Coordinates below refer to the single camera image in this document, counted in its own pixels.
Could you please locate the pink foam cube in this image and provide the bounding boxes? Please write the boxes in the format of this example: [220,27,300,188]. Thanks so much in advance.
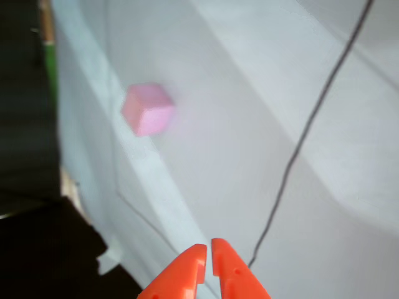
[120,82,176,138]

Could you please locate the white paper sheet, black lines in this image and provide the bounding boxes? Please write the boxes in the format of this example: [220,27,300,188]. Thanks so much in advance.
[50,0,399,299]

